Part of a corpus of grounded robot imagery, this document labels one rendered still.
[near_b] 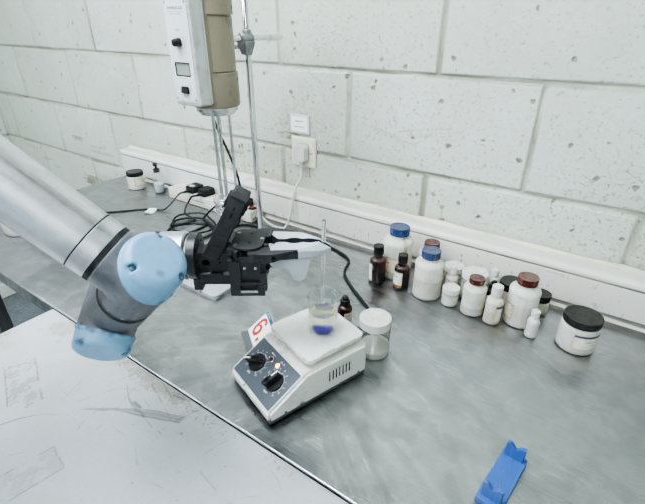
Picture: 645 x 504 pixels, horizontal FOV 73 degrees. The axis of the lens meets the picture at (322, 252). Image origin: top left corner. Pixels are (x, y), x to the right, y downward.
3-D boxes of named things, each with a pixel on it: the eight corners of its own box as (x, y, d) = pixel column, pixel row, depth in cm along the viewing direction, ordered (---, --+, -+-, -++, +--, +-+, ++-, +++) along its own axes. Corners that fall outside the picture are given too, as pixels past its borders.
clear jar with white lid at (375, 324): (365, 365, 80) (367, 330, 76) (352, 344, 84) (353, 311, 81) (394, 357, 81) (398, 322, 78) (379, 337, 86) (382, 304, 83)
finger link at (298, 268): (330, 274, 68) (271, 274, 68) (330, 241, 65) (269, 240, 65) (330, 285, 65) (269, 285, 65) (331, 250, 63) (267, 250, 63)
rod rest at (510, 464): (498, 517, 55) (504, 500, 54) (473, 500, 57) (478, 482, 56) (526, 464, 62) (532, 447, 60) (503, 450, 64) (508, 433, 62)
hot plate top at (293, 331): (307, 367, 68) (307, 363, 67) (268, 328, 76) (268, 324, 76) (365, 337, 74) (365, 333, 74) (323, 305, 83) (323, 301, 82)
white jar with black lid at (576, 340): (546, 337, 87) (556, 307, 83) (574, 330, 88) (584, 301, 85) (573, 359, 81) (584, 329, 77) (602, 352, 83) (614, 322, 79)
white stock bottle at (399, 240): (400, 264, 112) (405, 218, 106) (415, 277, 106) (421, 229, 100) (376, 269, 110) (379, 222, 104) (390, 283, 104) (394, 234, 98)
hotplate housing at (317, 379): (269, 429, 67) (266, 391, 63) (231, 379, 76) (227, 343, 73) (375, 368, 79) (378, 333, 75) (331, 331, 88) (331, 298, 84)
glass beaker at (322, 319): (304, 323, 77) (303, 284, 73) (333, 318, 78) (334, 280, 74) (311, 344, 72) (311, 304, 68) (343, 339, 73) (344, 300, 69)
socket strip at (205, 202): (251, 223, 134) (250, 210, 132) (168, 197, 154) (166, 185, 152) (263, 217, 138) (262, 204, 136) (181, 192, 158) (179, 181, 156)
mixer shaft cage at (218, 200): (228, 218, 103) (216, 109, 92) (208, 211, 107) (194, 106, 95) (248, 209, 108) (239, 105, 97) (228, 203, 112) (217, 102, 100)
